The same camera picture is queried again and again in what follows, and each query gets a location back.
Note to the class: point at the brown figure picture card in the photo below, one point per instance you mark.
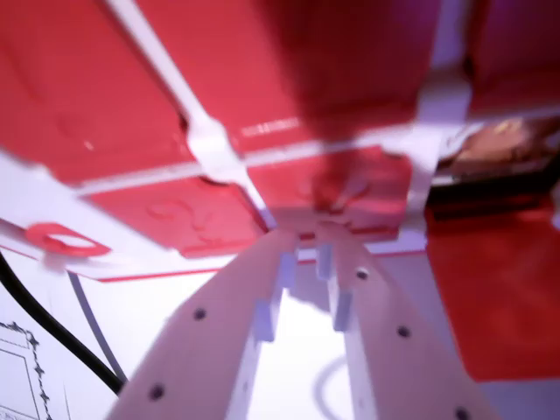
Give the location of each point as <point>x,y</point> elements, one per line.
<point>503,144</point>

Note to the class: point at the red board flap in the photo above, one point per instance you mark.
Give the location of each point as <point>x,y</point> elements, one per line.
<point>376,192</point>
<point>175,214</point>
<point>494,284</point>

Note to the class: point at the red and white game board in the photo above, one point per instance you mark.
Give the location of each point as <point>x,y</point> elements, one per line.
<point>214,144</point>

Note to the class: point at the printed paper sheet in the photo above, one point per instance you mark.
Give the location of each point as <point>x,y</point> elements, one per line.
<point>17,385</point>

